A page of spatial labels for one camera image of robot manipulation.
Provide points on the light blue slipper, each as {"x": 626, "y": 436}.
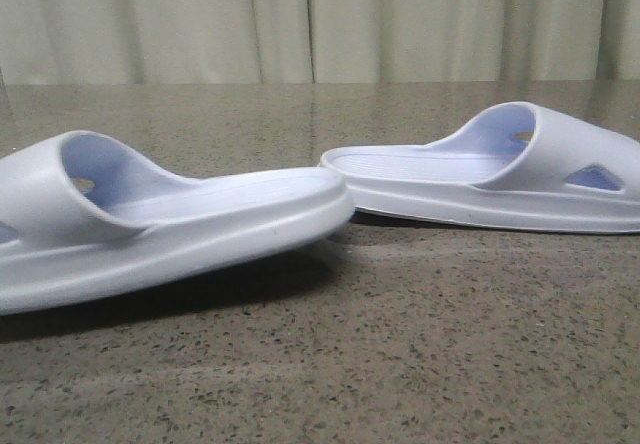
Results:
{"x": 83, "y": 217}
{"x": 515, "y": 165}

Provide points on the pale green curtain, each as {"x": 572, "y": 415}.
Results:
{"x": 323, "y": 41}

